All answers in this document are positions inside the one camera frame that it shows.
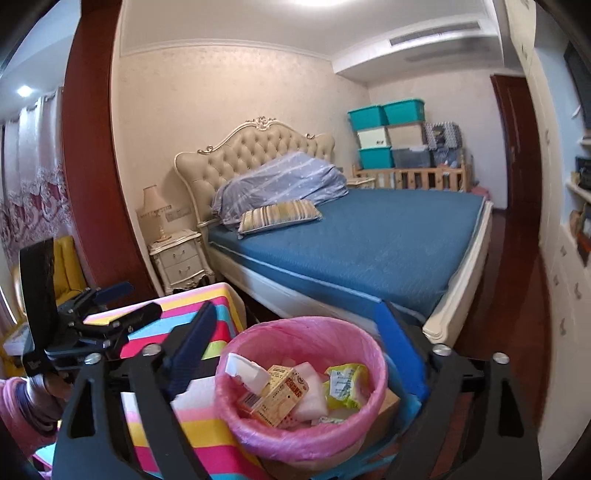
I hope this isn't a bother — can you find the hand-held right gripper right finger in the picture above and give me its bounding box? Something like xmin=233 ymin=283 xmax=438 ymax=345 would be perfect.
xmin=373 ymin=298 xmax=541 ymax=480

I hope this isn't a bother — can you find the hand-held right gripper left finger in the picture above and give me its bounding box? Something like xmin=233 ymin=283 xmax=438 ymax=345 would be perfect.
xmin=53 ymin=301 xmax=219 ymax=480

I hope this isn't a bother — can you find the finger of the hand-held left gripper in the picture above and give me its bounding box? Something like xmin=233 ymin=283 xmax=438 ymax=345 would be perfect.
xmin=85 ymin=302 xmax=163 ymax=358
xmin=69 ymin=282 xmax=136 ymax=319

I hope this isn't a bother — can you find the white foam sheet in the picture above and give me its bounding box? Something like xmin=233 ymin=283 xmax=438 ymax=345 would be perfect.
xmin=224 ymin=353 xmax=272 ymax=393

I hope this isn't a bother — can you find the yellow-green plastic bag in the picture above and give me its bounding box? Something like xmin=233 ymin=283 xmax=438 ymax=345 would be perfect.
xmin=323 ymin=362 xmax=370 ymax=411

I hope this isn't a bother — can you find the beige medicine box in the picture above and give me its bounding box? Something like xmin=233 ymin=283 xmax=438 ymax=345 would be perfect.
xmin=237 ymin=364 xmax=309 ymax=428

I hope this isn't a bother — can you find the white foam block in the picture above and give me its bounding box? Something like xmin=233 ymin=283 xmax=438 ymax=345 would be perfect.
xmin=291 ymin=362 xmax=331 ymax=421

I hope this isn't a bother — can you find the trash bin with pink liner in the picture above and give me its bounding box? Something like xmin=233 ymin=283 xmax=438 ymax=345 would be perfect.
xmin=215 ymin=316 xmax=389 ymax=464

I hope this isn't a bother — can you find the person's left forearm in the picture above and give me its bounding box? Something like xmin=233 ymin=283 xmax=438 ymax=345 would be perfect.
xmin=0 ymin=376 xmax=61 ymax=437

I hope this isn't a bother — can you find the person's left hand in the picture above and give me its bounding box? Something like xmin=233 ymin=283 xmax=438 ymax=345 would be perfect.
xmin=25 ymin=371 xmax=75 ymax=416

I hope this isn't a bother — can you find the yellow leather armchair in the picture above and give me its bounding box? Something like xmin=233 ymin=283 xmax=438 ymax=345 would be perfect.
xmin=11 ymin=235 xmax=88 ymax=324

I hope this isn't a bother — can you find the cream table lamp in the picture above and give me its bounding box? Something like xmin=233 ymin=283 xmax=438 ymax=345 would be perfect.
xmin=137 ymin=185 xmax=171 ymax=241

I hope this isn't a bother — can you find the colourful striped tablecloth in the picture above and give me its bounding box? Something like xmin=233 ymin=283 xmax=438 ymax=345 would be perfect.
xmin=34 ymin=282 xmax=264 ymax=480

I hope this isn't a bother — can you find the beige tufted bed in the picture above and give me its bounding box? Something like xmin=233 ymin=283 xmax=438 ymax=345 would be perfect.
xmin=174 ymin=116 xmax=494 ymax=344

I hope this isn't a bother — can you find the pink lace curtain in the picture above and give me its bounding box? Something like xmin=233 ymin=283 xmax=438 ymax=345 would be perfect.
xmin=0 ymin=88 xmax=77 ymax=324

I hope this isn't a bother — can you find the striped pillow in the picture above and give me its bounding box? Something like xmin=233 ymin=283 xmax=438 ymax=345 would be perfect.
xmin=238 ymin=199 xmax=324 ymax=238

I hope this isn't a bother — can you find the white built-in wardrobe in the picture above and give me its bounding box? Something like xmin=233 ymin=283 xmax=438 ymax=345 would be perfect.
xmin=503 ymin=0 xmax=591 ymax=435

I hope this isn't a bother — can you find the grey-blue duvet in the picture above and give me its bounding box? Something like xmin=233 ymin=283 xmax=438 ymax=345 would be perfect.
xmin=212 ymin=151 xmax=349 ymax=226

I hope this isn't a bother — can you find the clear grey storage box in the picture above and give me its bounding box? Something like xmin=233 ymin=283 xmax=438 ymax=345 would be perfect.
xmin=392 ymin=145 xmax=432 ymax=169

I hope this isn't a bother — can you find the teal plastic storage box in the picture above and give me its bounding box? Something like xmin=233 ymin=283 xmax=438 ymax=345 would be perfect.
xmin=348 ymin=105 xmax=389 ymax=131
xmin=358 ymin=147 xmax=394 ymax=169
xmin=382 ymin=98 xmax=426 ymax=125

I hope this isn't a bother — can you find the cream storage box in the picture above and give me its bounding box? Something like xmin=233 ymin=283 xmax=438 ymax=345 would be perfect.
xmin=356 ymin=126 xmax=391 ymax=149

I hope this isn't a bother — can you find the beige storage box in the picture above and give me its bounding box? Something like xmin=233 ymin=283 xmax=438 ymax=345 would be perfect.
xmin=387 ymin=122 xmax=424 ymax=147

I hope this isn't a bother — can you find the black-white checkered bag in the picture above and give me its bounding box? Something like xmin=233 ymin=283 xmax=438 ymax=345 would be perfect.
xmin=422 ymin=122 xmax=464 ymax=151

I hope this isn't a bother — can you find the dark red door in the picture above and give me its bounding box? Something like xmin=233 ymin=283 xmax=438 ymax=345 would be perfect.
xmin=490 ymin=73 xmax=542 ymax=241

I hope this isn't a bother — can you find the ceiling air vent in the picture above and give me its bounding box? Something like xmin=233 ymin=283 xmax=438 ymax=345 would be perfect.
xmin=389 ymin=21 xmax=481 ymax=47

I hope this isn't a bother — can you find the red-brown wooden door frame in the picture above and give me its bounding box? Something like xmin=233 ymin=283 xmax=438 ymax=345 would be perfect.
xmin=61 ymin=0 xmax=160 ymax=305

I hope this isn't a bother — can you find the black wall television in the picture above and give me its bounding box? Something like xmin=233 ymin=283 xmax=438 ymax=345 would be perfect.
xmin=563 ymin=41 xmax=591 ymax=130

